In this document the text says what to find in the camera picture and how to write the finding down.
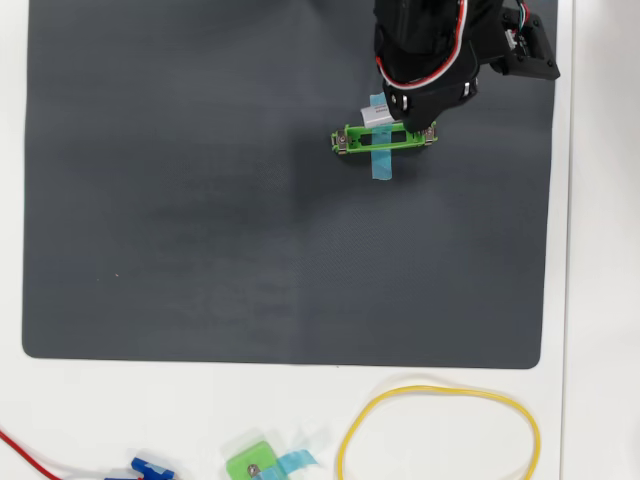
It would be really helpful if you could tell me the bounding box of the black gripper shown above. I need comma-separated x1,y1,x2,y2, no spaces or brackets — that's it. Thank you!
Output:
383,48,482,133

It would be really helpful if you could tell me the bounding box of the white AA battery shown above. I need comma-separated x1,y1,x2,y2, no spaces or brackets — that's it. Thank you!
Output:
360,103,397,129

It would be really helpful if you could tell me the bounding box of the blue tape strip on holder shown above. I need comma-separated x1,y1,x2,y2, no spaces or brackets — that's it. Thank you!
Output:
369,92,394,181

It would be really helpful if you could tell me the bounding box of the green battery holder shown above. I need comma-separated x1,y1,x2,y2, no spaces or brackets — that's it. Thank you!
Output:
330,121,440,157

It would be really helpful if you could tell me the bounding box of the dark grey textured mat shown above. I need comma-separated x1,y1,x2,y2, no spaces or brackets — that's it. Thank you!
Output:
21,0,559,370

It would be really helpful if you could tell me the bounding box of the yellow rubber band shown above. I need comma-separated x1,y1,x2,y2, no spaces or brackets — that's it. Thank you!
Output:
337,383,543,480

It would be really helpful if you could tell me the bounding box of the blue tape on block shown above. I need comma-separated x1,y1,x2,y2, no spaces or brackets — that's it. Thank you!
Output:
259,448,320,480

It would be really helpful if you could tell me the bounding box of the small green printed block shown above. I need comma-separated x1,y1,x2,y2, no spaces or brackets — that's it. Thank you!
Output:
225,439,282,480

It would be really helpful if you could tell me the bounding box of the red white black servo cable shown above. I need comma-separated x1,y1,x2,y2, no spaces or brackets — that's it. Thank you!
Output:
375,0,475,92

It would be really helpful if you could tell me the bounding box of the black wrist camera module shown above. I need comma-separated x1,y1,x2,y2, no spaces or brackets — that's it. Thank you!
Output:
487,4,561,81

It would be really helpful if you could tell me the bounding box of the blue wire connector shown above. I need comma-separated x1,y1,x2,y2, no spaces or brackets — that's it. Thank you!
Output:
103,457,177,480

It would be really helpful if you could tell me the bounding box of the thin red wire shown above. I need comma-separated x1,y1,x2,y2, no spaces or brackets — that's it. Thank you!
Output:
0,428,64,480

